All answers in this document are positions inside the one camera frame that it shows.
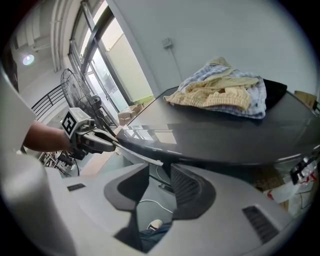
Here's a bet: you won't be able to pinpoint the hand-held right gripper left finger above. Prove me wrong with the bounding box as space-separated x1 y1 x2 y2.
103 163 151 253

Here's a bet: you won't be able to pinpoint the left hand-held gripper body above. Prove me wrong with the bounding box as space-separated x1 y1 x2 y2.
61 107 96 161

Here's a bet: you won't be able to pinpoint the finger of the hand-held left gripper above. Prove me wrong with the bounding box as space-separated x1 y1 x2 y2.
84 138 117 154
93 128 119 144

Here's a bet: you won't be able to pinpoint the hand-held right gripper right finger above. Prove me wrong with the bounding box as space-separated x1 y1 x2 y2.
169 163 217 221

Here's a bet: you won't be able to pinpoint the person's left forearm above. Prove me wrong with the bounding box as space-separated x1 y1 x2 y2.
22 120 74 153

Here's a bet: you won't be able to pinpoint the black standing fan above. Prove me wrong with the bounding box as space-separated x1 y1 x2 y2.
60 68 119 177

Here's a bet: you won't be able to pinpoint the printed brown cardboard box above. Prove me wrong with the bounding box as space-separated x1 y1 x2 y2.
117 102 145 128

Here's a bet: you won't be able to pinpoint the black balcony railing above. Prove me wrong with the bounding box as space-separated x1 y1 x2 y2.
30 84 66 123

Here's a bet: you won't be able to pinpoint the person's white shoe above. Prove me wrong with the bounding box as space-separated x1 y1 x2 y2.
146 219 164 231

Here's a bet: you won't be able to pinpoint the person's jeans leg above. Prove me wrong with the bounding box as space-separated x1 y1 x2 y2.
139 221 174 253

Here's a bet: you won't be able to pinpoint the dark-framed glass doors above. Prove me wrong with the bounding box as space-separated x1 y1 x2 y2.
68 0 155 115

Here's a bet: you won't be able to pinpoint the dark table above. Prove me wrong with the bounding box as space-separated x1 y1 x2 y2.
115 84 320 192

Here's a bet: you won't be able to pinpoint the round ceiling light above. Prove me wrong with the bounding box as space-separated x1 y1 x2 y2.
22 53 36 67

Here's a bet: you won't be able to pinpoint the person's torso black shirt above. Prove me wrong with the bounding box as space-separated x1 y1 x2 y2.
1 44 20 94

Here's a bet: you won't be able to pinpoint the pile of cloths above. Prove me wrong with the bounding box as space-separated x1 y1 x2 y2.
163 56 267 120

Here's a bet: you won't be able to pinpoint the black folded cloth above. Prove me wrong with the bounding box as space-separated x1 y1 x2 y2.
261 78 289 111

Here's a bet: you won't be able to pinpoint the leaning brown cardboard sheet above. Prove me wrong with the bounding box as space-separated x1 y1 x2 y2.
293 90 319 109

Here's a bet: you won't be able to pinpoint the white power cable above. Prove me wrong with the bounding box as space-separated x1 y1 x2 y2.
138 198 174 215

